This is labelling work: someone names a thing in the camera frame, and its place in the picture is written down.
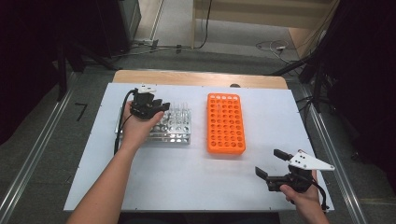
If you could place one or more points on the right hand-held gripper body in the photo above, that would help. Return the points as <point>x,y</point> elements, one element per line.
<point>300,174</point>

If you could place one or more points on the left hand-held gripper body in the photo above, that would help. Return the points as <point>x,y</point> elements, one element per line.
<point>144,102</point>

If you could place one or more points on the clear glass test tube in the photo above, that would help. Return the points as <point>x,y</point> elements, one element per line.
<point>186,117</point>
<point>219,108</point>
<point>186,107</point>
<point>178,108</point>
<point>173,115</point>

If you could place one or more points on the clear tube rack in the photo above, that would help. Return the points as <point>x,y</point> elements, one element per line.
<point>174,134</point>

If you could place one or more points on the orange plastic test tube rack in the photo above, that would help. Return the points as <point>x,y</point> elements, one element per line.
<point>225,124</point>

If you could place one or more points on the person's right hand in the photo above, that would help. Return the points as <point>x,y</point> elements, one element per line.
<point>306,199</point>

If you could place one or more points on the person's left hand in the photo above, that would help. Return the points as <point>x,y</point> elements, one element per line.
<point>137,130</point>

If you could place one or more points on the white board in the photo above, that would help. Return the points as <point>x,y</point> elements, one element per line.
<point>193,180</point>

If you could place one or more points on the black metal stand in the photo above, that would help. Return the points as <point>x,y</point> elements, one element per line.
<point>62,71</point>
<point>317,81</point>

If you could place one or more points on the dark cabinet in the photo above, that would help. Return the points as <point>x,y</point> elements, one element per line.
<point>129,18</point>

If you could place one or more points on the black curtain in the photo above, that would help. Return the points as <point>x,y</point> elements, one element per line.
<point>367,77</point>
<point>28,62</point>

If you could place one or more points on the light wooden furniture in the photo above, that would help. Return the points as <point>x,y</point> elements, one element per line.
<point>264,14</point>

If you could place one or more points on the aluminium floor rail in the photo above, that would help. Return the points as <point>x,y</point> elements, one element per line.
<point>336,155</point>
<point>34,149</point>

